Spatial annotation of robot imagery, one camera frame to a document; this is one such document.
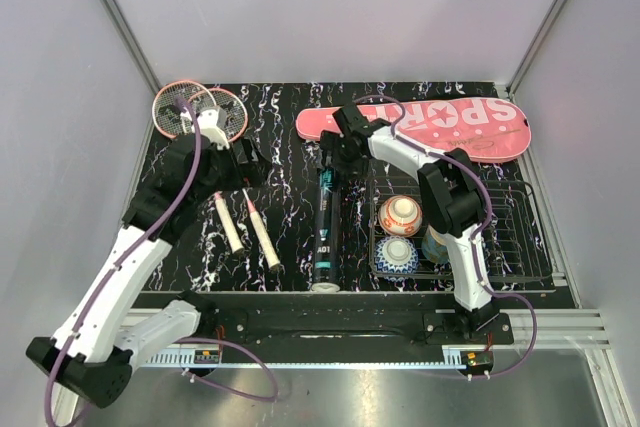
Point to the blue ceramic cup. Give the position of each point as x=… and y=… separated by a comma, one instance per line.
x=433, y=247

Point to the black shuttlecock tube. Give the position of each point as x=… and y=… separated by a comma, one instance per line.
x=327, y=228

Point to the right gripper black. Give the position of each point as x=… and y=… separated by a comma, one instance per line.
x=330, y=141

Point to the clear plastic tube lid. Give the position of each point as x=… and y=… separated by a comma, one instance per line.
x=325, y=287

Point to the aluminium post left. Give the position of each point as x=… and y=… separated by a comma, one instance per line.
x=131, y=43

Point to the pink sport racket bag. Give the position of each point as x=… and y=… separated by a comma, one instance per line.
x=490, y=130

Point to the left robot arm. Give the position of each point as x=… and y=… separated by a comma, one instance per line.
x=90, y=354

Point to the red patterned bowl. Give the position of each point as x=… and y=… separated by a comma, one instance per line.
x=400, y=216

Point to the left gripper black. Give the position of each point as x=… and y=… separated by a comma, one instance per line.
x=252, y=173

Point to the black wire dish rack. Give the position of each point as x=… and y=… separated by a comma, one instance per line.
x=513, y=243

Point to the pink badminton racket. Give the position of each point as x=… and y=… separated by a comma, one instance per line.
x=172, y=112
x=232, y=119

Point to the aluminium post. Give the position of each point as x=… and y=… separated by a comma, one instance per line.
x=544, y=30
x=131, y=43

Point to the blue patterned bowl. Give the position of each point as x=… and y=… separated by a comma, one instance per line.
x=395, y=257

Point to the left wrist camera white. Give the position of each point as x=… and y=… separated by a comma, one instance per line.
x=211, y=123

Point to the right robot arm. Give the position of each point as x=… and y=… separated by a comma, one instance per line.
x=454, y=200

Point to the aluminium frame rail front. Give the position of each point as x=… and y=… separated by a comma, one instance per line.
x=427, y=345

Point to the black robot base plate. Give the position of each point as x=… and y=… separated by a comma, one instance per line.
x=335, y=319

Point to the aluminium post right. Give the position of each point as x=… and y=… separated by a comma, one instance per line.
x=544, y=30

